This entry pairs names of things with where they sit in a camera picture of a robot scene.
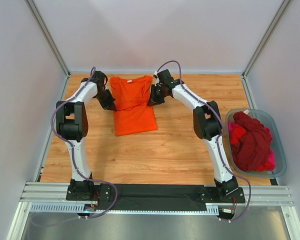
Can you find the aluminium front rail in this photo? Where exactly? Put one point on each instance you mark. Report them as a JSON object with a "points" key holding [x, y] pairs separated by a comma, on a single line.
{"points": [[258, 195]]}

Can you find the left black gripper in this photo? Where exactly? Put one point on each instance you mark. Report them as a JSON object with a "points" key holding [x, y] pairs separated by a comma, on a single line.
{"points": [[106, 98]]}

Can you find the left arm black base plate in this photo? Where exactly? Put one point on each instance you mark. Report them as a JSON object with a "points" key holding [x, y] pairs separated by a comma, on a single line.
{"points": [[90, 192]]}

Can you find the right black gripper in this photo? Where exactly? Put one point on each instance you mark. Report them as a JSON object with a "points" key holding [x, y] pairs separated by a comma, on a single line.
{"points": [[156, 95]]}

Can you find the slotted grey cable duct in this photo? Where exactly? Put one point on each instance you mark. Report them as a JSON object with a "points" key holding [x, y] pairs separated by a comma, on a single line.
{"points": [[84, 208]]}

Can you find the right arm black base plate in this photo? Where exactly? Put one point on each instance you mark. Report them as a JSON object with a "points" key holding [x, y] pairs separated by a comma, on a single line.
{"points": [[212, 194]]}

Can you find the left aluminium corner post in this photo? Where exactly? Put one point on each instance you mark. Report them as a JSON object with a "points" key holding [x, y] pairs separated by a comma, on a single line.
{"points": [[34, 10]]}

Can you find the black cloth strip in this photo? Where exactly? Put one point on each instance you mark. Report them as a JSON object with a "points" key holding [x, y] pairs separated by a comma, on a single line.
{"points": [[171, 195]]}

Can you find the aluminium corner post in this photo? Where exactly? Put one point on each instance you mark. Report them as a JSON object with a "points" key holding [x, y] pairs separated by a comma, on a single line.
{"points": [[283, 7], [34, 10]]}

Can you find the magenta t shirt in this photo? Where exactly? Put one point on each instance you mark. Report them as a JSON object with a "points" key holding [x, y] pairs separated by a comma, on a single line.
{"points": [[270, 162]]}

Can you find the dark red t shirt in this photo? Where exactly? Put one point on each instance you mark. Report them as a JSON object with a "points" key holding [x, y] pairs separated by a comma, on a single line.
{"points": [[252, 142]]}

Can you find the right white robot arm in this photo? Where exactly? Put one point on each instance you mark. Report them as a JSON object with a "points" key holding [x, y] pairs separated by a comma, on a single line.
{"points": [[207, 125]]}

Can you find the orange t shirt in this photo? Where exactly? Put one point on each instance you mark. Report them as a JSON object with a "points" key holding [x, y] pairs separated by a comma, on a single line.
{"points": [[132, 115]]}

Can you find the right aluminium corner post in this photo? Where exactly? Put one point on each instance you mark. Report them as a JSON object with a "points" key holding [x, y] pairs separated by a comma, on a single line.
{"points": [[283, 7]]}

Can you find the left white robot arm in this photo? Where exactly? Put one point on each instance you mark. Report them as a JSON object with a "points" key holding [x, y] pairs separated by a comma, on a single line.
{"points": [[69, 121]]}

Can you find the clear plastic basket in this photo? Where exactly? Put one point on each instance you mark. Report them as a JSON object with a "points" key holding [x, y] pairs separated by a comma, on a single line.
{"points": [[254, 143]]}

